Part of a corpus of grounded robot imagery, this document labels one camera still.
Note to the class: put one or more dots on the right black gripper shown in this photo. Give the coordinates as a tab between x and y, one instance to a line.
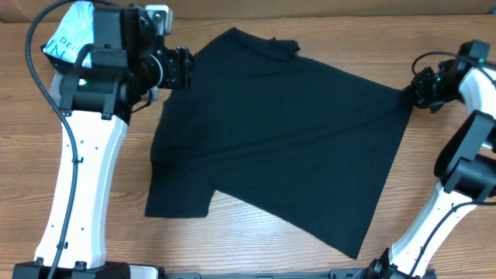
418	88

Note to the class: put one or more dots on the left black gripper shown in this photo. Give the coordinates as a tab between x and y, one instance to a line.
178	70

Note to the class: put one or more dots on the black t-shirt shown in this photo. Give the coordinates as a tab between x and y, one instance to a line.
59	65
304	141

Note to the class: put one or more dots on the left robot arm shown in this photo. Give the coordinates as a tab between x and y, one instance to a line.
110	62

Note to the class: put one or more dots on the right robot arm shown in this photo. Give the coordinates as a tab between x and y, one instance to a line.
465	177

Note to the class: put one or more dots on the light blue folded t-shirt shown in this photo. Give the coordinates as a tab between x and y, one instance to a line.
75	30

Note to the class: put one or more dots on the black folded t-shirt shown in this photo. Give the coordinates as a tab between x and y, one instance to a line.
59	65

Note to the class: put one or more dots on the grey folded t-shirt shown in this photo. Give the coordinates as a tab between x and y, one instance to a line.
54	91

